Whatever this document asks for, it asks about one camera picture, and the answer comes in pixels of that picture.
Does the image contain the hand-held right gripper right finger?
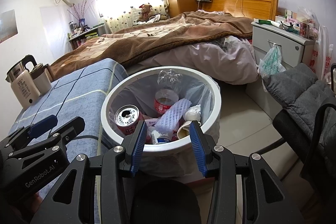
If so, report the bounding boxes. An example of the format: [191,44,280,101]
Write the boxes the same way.
[189,120,302,224]

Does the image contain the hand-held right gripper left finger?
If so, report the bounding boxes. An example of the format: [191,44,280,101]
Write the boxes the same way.
[37,120,148,224]

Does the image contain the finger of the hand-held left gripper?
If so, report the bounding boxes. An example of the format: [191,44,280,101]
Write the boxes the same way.
[7,116,86,161]
[0,114,59,153]

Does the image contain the tan paper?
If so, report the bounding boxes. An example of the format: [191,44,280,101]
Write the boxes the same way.
[177,120,202,139]

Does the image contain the red drink can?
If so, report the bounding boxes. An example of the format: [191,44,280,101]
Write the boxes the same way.
[171,122,184,142]
[115,105,143,136]

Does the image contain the white tissue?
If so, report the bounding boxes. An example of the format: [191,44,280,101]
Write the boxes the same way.
[183,105,202,122]

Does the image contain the white foam net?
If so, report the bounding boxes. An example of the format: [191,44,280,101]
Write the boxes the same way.
[155,98,190,132]

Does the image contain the clear bottle with red label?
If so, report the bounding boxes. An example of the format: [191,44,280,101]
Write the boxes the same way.
[154,69,184,115]

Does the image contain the pale blue bin liner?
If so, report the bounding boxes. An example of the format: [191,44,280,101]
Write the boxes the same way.
[109,74,214,140]

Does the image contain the white round bin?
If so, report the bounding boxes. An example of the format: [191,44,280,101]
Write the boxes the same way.
[101,66,221,155]

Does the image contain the cream electric kettle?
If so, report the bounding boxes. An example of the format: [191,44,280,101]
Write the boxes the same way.
[5,55,40,109]

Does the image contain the white mug with brown band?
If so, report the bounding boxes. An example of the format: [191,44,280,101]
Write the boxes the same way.
[29,63,52,96]

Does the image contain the pale pink duvet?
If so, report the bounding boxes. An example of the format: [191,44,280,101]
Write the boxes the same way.
[136,35,260,85]

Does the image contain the black office chair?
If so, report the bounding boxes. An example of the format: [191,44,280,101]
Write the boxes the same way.
[272,63,336,188]

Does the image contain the cluttered desk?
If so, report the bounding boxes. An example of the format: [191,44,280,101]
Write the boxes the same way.
[68,24,105,50]

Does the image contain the bed with brown blanket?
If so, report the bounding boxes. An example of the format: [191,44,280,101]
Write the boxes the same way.
[49,10,254,83]

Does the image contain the grey padded jacket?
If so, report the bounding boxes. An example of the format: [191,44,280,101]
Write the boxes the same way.
[262,63,336,182]

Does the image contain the green printed plastic bag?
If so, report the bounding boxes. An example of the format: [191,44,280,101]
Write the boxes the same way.
[259,44,286,77]

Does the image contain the purple flower branches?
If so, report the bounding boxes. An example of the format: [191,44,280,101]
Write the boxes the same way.
[67,0,95,21]

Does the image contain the white nightstand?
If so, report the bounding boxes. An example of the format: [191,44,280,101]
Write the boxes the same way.
[251,20,315,75]

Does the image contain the brown teddy bear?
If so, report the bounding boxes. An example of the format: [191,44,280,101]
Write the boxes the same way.
[136,4,154,23]

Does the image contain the wooden headboard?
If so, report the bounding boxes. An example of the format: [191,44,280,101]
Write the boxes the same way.
[202,0,279,24]

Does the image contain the white bag with red print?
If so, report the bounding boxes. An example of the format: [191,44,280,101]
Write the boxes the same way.
[310,26,331,77]

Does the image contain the clutter of small boxes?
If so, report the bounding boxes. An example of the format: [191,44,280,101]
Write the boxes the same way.
[253,7,319,39]

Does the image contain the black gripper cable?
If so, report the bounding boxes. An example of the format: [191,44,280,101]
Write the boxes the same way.
[69,135,104,141]

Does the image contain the grey wall poster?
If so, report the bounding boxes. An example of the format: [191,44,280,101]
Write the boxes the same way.
[0,9,19,43]

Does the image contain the white wall sheet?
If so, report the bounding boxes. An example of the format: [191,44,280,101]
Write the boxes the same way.
[39,6,70,30]

